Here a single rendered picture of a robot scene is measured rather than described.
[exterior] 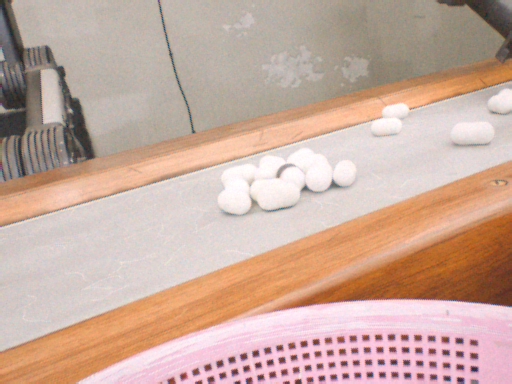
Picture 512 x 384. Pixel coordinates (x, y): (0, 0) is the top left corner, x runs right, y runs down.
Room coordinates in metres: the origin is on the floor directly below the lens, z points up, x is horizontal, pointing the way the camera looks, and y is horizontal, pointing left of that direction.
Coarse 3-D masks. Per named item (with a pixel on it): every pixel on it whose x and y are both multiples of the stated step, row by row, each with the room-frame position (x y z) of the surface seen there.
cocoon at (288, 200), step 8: (280, 184) 0.38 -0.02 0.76; (288, 184) 0.38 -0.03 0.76; (264, 192) 0.37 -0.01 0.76; (272, 192) 0.37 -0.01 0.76; (280, 192) 0.37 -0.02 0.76; (288, 192) 0.37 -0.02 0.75; (296, 192) 0.37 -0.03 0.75; (264, 200) 0.37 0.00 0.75; (272, 200) 0.37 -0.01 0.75; (280, 200) 0.37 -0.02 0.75; (288, 200) 0.37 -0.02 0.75; (296, 200) 0.37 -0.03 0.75; (264, 208) 0.37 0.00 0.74; (272, 208) 0.37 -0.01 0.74
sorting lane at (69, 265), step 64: (448, 128) 0.54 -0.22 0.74; (128, 192) 0.52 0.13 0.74; (192, 192) 0.47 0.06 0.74; (320, 192) 0.40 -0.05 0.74; (384, 192) 0.37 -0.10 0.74; (0, 256) 0.39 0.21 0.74; (64, 256) 0.36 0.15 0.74; (128, 256) 0.34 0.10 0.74; (192, 256) 0.32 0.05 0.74; (0, 320) 0.27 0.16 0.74; (64, 320) 0.26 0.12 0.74
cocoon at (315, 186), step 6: (318, 162) 0.42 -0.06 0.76; (324, 162) 0.42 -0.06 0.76; (312, 168) 0.40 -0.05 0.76; (318, 168) 0.40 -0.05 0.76; (324, 168) 0.40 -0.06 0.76; (330, 168) 0.41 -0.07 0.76; (306, 174) 0.40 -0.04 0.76; (312, 174) 0.40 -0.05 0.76; (318, 174) 0.40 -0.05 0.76; (324, 174) 0.40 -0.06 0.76; (330, 174) 0.40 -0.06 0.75; (306, 180) 0.40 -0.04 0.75; (312, 180) 0.40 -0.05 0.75; (318, 180) 0.39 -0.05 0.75; (324, 180) 0.39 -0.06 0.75; (330, 180) 0.40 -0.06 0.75; (312, 186) 0.40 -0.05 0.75; (318, 186) 0.39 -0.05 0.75; (324, 186) 0.39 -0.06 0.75
